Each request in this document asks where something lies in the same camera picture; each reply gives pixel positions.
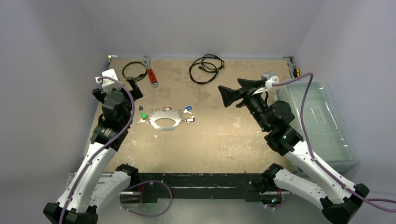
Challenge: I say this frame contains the clear plastic storage bin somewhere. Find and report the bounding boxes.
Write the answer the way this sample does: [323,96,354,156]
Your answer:
[275,79,360,173]

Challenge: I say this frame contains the metal key organizer ring plate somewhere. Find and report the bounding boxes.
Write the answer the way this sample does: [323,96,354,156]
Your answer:
[136,109,184,131]

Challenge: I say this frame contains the black coiled cable left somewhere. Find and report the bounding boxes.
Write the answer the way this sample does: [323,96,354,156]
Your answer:
[121,61,148,83]

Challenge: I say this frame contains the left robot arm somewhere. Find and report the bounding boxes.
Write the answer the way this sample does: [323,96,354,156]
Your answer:
[43,77,143,224]

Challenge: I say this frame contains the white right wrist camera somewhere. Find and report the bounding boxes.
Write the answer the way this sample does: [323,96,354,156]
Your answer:
[253,71,279,95]

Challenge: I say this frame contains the red handled adjustable wrench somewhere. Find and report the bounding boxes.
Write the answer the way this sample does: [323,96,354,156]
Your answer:
[142,56,158,88]

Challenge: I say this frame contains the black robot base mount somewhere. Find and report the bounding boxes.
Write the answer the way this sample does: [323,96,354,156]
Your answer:
[116,164,289,205]

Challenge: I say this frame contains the yellow black clamp tool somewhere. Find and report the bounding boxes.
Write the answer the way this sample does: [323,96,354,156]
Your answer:
[283,56,300,78]

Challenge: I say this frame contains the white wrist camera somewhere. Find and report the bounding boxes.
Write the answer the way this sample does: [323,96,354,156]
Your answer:
[253,71,279,95]
[95,69,121,93]

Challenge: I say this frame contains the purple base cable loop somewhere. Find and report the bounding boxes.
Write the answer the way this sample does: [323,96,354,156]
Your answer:
[119,181,173,218]

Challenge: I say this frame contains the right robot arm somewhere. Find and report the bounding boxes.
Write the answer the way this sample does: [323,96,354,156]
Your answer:
[218,77,369,224]

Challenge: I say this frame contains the black coiled cable right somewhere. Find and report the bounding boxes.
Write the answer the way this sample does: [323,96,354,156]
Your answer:
[189,54,225,84]

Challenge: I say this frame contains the black coiled cable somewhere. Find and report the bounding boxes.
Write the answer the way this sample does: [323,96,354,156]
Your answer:
[189,54,225,84]
[121,61,148,83]

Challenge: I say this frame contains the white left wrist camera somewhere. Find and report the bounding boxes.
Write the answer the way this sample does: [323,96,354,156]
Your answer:
[95,69,121,93]

